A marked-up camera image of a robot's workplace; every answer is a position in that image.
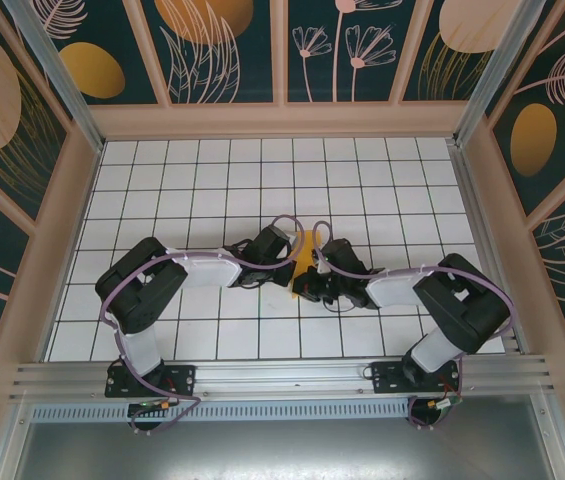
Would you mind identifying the orange paper sheet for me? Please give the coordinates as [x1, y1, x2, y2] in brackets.
[289, 229, 321, 302]

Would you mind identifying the grey metal sheet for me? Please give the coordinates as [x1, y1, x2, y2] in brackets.
[11, 420, 558, 480]

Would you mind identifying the small controller board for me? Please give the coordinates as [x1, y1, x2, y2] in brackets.
[424, 392, 463, 414]
[128, 398, 179, 417]

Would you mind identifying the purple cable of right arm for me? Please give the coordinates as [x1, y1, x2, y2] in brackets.
[311, 219, 516, 432]

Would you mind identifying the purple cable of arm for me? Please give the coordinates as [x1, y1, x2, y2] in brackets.
[99, 213, 308, 436]
[311, 219, 516, 432]

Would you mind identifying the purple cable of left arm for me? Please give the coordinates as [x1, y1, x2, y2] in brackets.
[99, 213, 308, 436]

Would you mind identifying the aluminium mounting rail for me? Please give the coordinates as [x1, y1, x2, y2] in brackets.
[9, 355, 559, 404]

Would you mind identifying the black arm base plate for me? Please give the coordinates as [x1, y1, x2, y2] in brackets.
[370, 359, 462, 396]
[105, 363, 198, 399]

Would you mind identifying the slotted aluminium cable duct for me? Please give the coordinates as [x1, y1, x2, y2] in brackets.
[29, 403, 413, 422]

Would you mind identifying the aluminium side rail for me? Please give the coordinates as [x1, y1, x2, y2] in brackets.
[447, 142, 531, 357]

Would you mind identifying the aluminium corner post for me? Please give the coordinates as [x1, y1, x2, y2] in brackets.
[1, 0, 107, 154]
[453, 0, 547, 147]

